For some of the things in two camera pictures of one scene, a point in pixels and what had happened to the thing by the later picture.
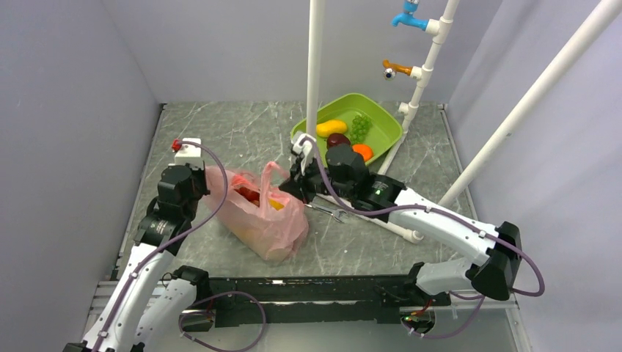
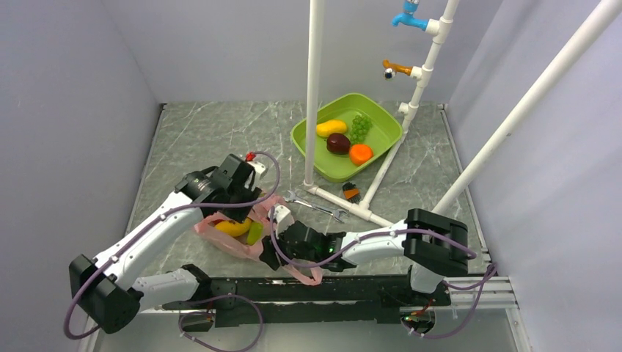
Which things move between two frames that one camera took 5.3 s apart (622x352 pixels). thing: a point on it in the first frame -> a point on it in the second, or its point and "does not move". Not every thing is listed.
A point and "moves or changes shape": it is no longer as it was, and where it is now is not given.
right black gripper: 294,187 -> 269,254
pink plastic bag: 267,218 moves or changes shape
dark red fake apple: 334,139 does not move
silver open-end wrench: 334,213 does not move
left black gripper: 199,171 -> 238,213
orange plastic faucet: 391,70 does not move
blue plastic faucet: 407,16 does not move
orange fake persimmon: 364,149 does not move
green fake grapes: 360,126 does not move
